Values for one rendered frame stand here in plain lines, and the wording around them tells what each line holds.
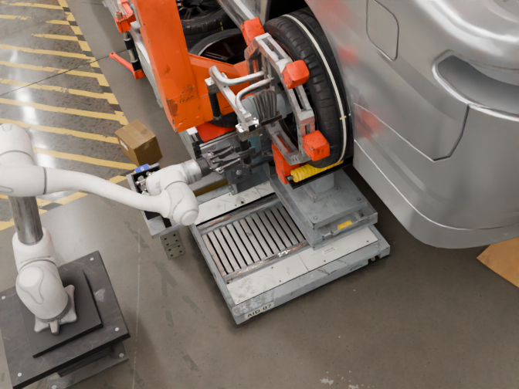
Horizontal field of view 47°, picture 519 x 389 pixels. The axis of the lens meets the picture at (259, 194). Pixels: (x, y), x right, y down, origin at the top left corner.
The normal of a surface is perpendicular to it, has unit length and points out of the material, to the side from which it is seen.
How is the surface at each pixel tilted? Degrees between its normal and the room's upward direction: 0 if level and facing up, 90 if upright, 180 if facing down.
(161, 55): 90
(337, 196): 0
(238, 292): 0
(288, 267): 0
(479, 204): 99
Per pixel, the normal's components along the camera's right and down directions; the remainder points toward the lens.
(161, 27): 0.41, 0.65
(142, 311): -0.11, -0.66
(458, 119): -0.65, 0.62
